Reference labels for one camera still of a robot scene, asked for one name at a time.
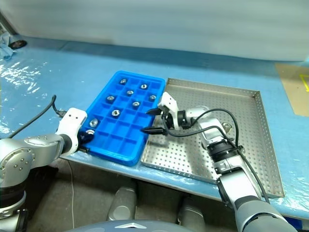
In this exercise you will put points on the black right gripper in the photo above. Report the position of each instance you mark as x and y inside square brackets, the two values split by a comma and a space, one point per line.
[167, 119]

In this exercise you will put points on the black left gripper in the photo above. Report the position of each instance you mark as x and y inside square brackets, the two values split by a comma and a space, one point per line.
[83, 148]

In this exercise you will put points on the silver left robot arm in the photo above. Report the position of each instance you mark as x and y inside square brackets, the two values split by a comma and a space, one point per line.
[36, 145]

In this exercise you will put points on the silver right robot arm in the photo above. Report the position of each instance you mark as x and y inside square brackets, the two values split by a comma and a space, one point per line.
[241, 183]

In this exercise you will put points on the blue plastic compartment tray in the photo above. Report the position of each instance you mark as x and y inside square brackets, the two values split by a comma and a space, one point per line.
[120, 142]

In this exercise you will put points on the perforated metal tray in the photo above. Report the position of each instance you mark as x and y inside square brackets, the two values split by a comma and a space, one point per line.
[173, 154]

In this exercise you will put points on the grey rounded cylinder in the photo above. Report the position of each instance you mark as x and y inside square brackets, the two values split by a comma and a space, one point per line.
[190, 212]
[123, 203]

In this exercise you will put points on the dark grey robot chest cover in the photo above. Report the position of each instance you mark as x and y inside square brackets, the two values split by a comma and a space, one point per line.
[108, 228]

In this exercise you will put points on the white foam backdrop sheet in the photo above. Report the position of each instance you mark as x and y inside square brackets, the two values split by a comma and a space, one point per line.
[144, 24]

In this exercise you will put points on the black round disc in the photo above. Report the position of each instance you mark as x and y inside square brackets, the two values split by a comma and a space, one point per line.
[18, 44]

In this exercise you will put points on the blue cloth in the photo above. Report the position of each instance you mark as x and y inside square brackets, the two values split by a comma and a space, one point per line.
[6, 48]

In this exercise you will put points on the brown mat with yellow tape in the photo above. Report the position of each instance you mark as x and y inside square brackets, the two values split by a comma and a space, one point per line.
[292, 96]

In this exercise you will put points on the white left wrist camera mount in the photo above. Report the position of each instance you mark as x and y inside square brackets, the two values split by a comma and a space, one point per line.
[71, 120]

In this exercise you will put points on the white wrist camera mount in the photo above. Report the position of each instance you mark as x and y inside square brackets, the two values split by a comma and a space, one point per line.
[71, 120]
[169, 101]

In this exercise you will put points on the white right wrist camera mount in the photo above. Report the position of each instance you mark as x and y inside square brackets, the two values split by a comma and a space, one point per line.
[169, 101]

